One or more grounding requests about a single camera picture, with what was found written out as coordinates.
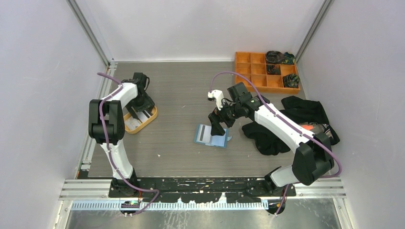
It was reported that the green patterned rolled sock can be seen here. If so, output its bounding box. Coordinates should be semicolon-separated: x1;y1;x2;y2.
281;52;296;65

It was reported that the dark rolled sock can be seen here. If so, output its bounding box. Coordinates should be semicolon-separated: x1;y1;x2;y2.
265;51;285;64

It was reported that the orange compartment organizer box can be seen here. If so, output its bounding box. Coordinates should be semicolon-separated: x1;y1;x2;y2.
234;52;300;94

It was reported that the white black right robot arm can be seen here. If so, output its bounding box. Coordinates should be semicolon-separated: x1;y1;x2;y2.
207;83;335;196

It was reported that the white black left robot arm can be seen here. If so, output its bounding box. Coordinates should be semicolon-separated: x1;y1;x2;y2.
88;72;158;197

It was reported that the orange oval plastic tray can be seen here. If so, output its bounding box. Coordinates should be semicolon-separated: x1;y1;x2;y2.
123;106;158;134

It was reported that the black t-shirt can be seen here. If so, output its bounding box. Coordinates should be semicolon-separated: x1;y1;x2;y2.
242;96;340;156

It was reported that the aluminium frame rail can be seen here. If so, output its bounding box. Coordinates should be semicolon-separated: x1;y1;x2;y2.
58;177;347;211

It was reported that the silver VIP card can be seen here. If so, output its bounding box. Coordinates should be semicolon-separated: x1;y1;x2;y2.
124;115;141;131

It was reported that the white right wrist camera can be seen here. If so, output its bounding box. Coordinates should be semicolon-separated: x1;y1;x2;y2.
207;90;224;111

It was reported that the black sock in compartment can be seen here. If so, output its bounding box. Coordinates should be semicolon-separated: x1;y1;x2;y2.
266;64;281;75

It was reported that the white card with black stripe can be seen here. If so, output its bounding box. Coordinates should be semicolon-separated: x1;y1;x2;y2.
196;125;212;144

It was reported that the green black rolled sock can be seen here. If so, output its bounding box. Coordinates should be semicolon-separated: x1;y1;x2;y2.
282;73;300;88

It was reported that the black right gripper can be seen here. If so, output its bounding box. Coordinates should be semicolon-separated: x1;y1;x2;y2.
208;98;242;136

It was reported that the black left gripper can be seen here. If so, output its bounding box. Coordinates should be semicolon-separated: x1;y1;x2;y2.
126;93;154;119

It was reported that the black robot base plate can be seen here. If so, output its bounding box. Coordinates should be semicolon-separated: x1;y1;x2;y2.
108;177;296;203

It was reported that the blue leather card holder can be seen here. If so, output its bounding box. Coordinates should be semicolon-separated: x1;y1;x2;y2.
194;125;232;148

